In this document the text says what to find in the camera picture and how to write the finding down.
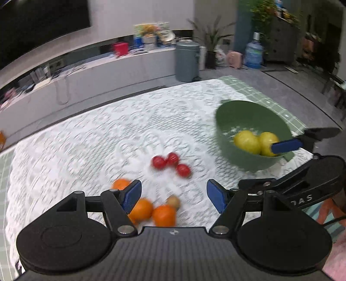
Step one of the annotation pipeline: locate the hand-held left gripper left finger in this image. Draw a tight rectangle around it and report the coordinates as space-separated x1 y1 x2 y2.
55 180 142 237

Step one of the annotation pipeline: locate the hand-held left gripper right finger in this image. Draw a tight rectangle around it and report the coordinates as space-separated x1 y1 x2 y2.
207 180 297 236

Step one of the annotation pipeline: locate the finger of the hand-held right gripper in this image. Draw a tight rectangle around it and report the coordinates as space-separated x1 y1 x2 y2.
271 128 341 155
238 164 314 195

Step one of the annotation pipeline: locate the orange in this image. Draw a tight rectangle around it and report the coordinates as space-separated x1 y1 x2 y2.
112 179 132 191
152 205 177 227
128 198 154 225

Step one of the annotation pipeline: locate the yellow lemon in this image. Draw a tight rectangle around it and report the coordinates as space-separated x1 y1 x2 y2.
234 130 261 155
258 131 282 157

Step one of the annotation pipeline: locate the small brown round fruit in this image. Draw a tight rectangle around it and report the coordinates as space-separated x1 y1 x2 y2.
166 196 181 210

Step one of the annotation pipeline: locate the green plastic bowl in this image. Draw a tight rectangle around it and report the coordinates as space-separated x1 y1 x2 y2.
215 100 296 172

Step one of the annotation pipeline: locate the green checked tablecloth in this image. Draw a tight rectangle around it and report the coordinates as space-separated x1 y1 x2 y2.
0 76 309 281

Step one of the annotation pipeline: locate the white lace tablecloth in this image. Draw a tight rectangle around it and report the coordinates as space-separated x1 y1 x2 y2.
5 78 315 273

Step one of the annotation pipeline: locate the blue water jug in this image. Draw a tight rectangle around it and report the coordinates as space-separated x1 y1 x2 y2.
244 32 264 69

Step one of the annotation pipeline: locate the pink space heater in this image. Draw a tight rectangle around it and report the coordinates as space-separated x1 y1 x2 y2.
226 50 244 70

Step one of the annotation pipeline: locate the grey drawer cabinet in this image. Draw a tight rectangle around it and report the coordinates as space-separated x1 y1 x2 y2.
266 16 300 65

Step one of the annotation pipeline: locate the white plastic bag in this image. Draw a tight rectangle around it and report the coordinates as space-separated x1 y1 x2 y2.
216 48 227 67

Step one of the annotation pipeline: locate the white curved media cabinet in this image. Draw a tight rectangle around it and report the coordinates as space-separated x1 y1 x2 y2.
0 35 179 142

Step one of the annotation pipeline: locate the potted long-leaf plant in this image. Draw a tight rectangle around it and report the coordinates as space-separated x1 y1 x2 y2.
187 18 236 70

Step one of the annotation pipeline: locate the grey pedal trash bin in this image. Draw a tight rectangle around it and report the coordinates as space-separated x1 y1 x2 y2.
175 40 202 83

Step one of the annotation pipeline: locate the leafy green plant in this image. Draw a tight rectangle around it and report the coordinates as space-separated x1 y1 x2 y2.
249 0 280 34

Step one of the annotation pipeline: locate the red box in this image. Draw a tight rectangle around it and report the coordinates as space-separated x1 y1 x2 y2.
113 42 130 57

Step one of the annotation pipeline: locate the teddy bear and picture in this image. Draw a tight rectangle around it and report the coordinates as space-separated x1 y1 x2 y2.
133 23 175 49

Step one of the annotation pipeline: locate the black television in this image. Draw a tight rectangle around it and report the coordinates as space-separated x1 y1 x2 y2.
0 0 91 71

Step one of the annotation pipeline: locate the black cable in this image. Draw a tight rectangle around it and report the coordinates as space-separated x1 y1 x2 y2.
54 69 82 106

